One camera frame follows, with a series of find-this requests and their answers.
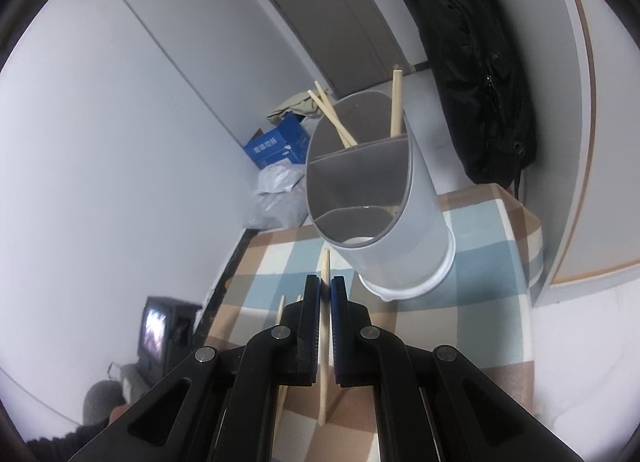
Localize white grey utensil holder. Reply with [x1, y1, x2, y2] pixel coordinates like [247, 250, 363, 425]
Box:
[305, 91, 457, 303]

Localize black box with screen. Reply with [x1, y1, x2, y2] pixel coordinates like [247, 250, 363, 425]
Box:
[137, 295, 202, 378]

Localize grey rounded object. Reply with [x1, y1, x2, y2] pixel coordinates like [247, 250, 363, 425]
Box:
[81, 379, 126, 427]

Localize beige cloth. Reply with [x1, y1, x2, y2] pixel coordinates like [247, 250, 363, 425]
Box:
[266, 87, 333, 125]

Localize grey plastic parcel bag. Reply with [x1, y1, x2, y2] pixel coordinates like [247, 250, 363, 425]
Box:
[257, 162, 307, 195]
[245, 189, 311, 230]

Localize black hanging backpack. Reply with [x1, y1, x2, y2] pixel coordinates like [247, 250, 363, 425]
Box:
[402, 0, 538, 203]

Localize white panel wooden trim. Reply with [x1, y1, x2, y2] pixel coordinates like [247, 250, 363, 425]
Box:
[547, 0, 640, 288]

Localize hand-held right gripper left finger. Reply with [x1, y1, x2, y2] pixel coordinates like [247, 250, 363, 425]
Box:
[65, 275, 321, 462]

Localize checkered brown blue tablecloth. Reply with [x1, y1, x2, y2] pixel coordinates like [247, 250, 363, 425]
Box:
[200, 182, 543, 462]

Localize grey door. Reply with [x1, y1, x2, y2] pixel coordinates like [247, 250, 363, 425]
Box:
[236, 0, 401, 98]

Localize person's left forearm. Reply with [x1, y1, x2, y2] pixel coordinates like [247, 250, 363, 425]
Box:
[25, 399, 133, 462]

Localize blue cardboard box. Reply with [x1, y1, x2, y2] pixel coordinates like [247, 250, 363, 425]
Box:
[243, 115, 315, 169]

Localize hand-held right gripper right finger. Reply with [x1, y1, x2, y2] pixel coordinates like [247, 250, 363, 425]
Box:
[330, 276, 586, 462]

